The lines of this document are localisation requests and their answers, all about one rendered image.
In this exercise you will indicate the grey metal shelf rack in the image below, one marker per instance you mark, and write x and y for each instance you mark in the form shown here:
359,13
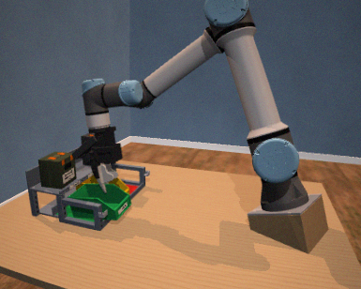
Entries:
58,205

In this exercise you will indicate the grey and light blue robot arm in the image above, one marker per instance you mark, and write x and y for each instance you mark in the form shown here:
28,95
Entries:
274,160

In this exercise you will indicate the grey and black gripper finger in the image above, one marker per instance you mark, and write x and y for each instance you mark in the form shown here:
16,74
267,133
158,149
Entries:
100,173
110,170

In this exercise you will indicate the green bin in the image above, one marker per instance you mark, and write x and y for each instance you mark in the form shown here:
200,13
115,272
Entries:
110,200

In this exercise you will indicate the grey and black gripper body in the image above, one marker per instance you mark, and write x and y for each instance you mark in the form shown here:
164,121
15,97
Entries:
105,145

